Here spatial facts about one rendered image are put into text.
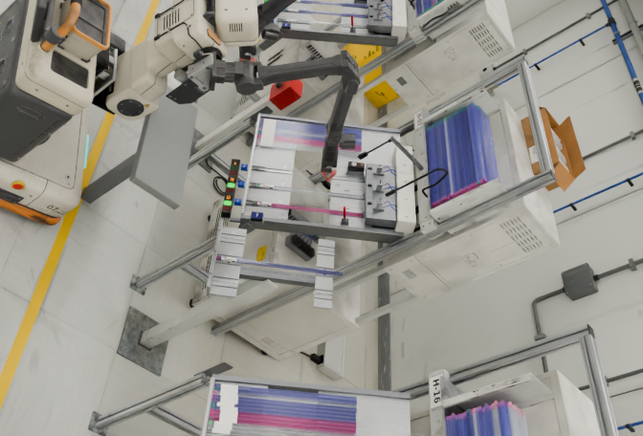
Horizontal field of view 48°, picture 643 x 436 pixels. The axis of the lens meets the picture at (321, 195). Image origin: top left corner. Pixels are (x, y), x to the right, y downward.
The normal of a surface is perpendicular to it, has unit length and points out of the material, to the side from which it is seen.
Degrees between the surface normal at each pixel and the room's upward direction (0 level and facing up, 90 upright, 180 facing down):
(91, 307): 0
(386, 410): 44
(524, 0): 90
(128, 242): 0
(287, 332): 90
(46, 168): 0
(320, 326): 90
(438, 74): 90
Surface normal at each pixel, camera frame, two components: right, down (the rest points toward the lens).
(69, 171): 0.77, -0.41
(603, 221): -0.64, -0.55
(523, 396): -0.05, 0.73
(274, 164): 0.11, -0.68
